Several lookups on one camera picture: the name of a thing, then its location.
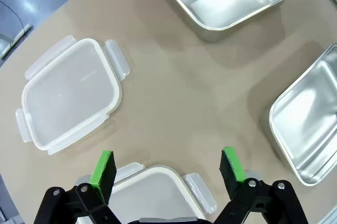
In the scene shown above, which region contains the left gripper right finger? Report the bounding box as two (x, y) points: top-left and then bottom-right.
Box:
(213, 147), (309, 224)

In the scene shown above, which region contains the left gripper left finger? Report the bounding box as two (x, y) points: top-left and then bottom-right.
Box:
(33, 150), (124, 224)

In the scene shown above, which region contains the clear plastic lid white rim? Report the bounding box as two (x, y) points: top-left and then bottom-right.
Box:
(15, 34), (131, 156)
(77, 162), (219, 224)

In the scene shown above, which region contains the square stainless steel container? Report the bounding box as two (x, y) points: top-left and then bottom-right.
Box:
(263, 45), (337, 187)
(160, 0), (297, 43)

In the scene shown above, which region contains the white desk foot bar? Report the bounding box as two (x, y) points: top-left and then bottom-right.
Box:
(0, 23), (34, 60)

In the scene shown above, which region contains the thin black floor cable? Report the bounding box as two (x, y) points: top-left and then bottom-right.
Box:
(0, 0), (26, 34)

